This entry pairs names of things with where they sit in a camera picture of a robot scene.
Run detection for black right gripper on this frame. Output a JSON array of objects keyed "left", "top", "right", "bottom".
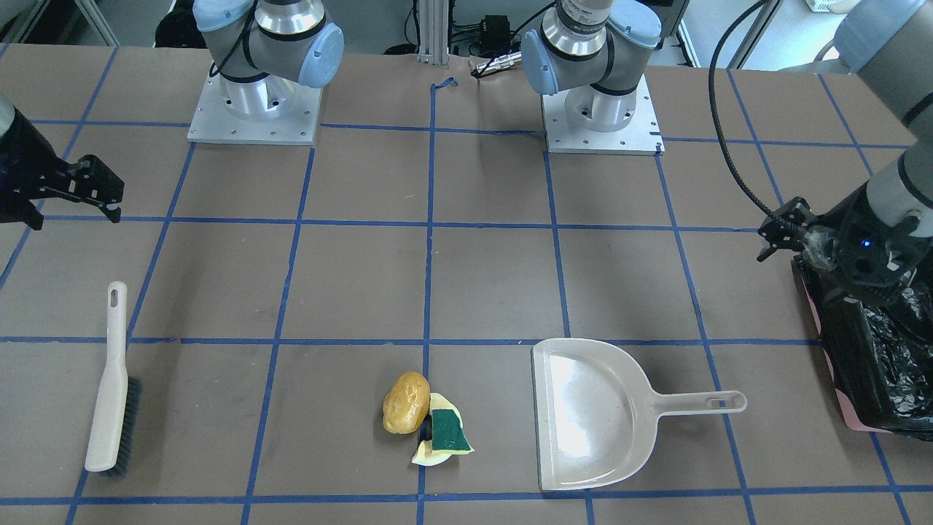
[{"left": 1, "top": 109, "right": 125, "bottom": 230}]

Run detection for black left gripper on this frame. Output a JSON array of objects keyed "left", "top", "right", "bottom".
[{"left": 757, "top": 192, "right": 931, "bottom": 306}]

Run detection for beige hand brush black bristles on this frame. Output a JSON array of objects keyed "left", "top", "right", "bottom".
[{"left": 84, "top": 281, "right": 142, "bottom": 478}]

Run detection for beige plastic dustpan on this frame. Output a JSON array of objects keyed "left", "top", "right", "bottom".
[{"left": 531, "top": 337, "right": 749, "bottom": 491}]

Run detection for green yellow sponge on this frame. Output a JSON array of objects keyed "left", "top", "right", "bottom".
[{"left": 431, "top": 408, "right": 473, "bottom": 455}]

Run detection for yellow-brown potato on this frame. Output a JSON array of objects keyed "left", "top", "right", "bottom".
[{"left": 382, "top": 371, "right": 431, "bottom": 435}]

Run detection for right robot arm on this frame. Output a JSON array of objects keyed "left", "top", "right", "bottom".
[{"left": 1, "top": 96, "right": 125, "bottom": 230}]

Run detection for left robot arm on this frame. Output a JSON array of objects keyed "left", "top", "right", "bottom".
[{"left": 757, "top": 1, "right": 932, "bottom": 305}]

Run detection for black trash bag bin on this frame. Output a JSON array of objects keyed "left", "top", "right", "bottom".
[{"left": 791, "top": 256, "right": 932, "bottom": 441}]

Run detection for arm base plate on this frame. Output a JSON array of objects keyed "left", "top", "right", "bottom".
[
  {"left": 541, "top": 75, "right": 665, "bottom": 156},
  {"left": 187, "top": 74, "right": 323, "bottom": 146}
]

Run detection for aluminium frame post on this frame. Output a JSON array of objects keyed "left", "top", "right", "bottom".
[{"left": 415, "top": 0, "right": 452, "bottom": 69}]

